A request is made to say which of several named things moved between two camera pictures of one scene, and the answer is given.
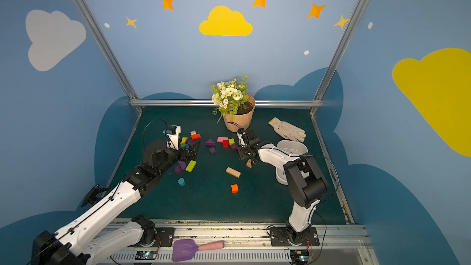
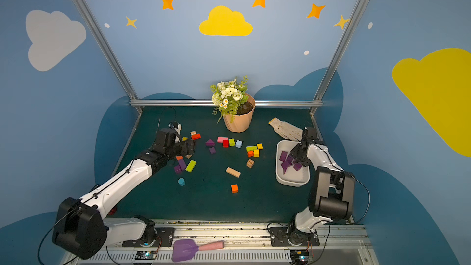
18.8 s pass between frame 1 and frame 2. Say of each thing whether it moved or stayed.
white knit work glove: stayed
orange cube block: stayed
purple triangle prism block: stayed
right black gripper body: moved
